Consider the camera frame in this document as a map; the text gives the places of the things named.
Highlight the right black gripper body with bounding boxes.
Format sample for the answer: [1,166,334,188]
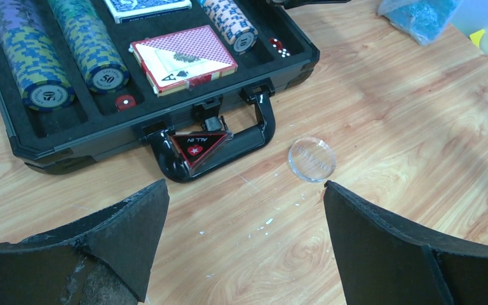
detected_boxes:
[266,0,351,10]

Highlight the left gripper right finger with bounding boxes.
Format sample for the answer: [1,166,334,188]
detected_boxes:
[323,181,488,304]

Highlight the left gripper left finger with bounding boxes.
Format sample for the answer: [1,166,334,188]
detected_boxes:
[0,179,170,304]

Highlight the light blue chip stack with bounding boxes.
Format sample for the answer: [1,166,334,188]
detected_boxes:
[198,0,258,55]

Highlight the clear round dealer button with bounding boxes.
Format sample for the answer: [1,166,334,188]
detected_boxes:
[288,137,337,183]

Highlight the red playing card box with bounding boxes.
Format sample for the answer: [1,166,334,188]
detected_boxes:
[129,25,238,97]

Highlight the black red case tag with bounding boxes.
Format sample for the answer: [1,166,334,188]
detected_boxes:
[172,131,233,169]

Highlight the black poker set case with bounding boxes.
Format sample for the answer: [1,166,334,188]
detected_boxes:
[0,1,320,183]

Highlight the purple chip stack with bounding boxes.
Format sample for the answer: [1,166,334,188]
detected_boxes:
[0,0,41,35]

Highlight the dark red die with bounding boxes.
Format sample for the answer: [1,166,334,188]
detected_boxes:
[269,37,291,58]

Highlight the clear plastic bag blue contents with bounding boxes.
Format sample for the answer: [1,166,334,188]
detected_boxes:
[377,0,463,46]

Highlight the blue playing card deck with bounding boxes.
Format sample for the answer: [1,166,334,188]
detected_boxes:
[104,0,193,24]

